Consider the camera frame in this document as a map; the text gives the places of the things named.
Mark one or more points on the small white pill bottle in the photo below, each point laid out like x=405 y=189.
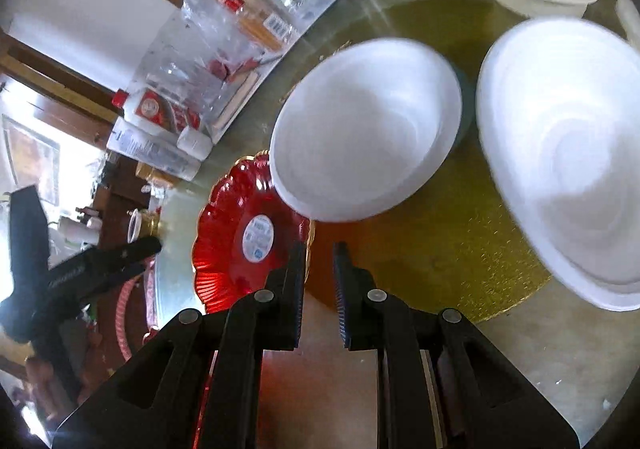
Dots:
x=194 y=143

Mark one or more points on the red white box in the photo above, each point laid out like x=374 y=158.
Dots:
x=155 y=114

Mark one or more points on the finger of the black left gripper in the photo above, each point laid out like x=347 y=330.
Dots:
x=124 y=260

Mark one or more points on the red scalloped plate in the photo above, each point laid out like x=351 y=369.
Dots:
x=244 y=231

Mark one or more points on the gold round turntable mat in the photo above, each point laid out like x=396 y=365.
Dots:
x=453 y=243

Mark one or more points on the white lotion bottle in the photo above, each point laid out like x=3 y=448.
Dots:
x=130 y=141

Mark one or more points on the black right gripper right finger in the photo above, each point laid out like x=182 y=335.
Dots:
x=372 y=319

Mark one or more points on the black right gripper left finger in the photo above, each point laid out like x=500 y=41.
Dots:
x=269 y=319

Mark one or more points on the white foam bowl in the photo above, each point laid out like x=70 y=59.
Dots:
x=557 y=106
x=365 y=129

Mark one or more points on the clear plastic packaging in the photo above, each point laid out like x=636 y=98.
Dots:
x=214 y=44

